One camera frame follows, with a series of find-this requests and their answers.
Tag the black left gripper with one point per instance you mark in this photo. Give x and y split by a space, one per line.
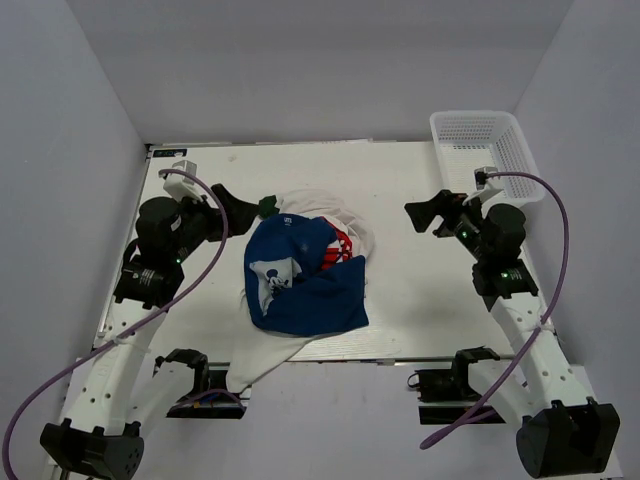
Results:
240 214

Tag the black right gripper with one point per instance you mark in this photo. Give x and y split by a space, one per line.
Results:
447 204

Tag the white green Charlie Brown t-shirt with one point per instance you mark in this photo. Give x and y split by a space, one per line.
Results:
268 206

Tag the blue Mickey t-shirt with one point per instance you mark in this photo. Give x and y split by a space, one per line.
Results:
301 278

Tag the white red print t-shirt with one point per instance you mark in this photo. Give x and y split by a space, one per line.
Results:
256 351

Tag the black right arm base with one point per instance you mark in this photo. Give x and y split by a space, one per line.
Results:
444 394

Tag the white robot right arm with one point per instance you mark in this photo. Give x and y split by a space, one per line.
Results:
561 429

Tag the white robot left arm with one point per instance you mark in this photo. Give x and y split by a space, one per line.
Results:
102 433

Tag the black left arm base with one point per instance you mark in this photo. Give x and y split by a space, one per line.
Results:
209 398

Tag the blue table label sticker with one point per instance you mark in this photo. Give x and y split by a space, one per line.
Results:
169 153

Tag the white plastic basket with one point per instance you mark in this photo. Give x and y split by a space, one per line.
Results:
466 141

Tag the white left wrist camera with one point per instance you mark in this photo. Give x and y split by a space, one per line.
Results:
179 187

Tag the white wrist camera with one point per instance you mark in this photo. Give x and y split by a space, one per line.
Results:
488 185
179 187

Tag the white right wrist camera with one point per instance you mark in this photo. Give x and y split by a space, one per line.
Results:
488 185

